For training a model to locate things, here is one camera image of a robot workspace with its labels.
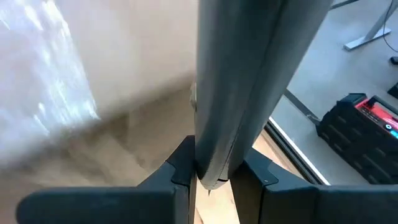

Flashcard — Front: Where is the grey Stanley utility knife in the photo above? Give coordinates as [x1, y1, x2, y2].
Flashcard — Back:
[190, 0, 333, 190]

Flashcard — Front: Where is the grey metal desk leg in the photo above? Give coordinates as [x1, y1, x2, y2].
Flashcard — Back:
[329, 0, 358, 10]

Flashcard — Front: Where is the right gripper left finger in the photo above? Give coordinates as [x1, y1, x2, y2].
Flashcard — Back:
[16, 135, 198, 224]

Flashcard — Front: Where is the white metal desk foot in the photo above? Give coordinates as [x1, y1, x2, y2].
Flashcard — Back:
[343, 0, 398, 51]

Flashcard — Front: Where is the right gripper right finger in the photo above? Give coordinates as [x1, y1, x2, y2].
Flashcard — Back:
[230, 148, 398, 224]

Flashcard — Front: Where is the black floor cable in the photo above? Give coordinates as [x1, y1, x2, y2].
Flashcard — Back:
[382, 0, 398, 53]

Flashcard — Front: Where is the black floor device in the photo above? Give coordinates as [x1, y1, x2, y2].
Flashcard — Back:
[387, 82, 398, 100]

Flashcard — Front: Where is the brown cardboard box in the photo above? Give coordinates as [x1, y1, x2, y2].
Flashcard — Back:
[0, 0, 200, 224]

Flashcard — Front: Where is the black red power station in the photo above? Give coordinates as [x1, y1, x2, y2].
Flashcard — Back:
[315, 92, 398, 185]

